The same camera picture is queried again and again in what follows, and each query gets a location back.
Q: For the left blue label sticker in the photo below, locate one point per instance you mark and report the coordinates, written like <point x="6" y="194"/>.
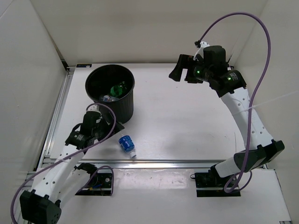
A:
<point x="83" y="65"/>

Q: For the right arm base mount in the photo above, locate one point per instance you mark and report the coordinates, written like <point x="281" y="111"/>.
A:
<point x="208" y="186"/>

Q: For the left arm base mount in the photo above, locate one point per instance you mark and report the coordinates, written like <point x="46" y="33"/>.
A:
<point x="101" y="182"/>

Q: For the black plastic bin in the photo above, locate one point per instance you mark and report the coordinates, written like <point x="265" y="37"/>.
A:
<point x="100" y="82"/>

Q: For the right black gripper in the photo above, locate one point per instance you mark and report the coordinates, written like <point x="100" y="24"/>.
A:
<point x="176" y="74"/>

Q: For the aluminium rail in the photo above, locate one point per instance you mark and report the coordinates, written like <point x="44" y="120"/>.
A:
<point x="56" y="117"/>
<point x="154" y="164"/>

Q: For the white cable tie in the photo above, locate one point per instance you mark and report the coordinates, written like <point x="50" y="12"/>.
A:
<point x="268" y="101"/>

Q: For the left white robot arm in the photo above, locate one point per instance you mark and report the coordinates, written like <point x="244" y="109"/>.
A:
<point x="66" y="177"/>

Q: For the green soda bottle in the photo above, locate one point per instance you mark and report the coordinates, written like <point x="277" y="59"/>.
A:
<point x="118" y="90"/>

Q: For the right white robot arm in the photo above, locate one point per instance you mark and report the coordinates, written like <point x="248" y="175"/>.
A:
<point x="260" y="146"/>

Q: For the clear bottle white label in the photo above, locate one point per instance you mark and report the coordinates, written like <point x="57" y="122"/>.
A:
<point x="107" y="98"/>

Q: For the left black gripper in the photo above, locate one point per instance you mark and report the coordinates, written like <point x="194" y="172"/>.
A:
<point x="109" y="127"/>

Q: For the left aluminium rail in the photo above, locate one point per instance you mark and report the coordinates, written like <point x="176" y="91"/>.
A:
<point x="56" y="117"/>

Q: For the blue label water bottle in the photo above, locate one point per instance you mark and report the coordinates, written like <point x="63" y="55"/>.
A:
<point x="127" y="145"/>

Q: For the front aluminium rail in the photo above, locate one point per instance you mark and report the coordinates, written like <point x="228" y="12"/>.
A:
<point x="154" y="164"/>

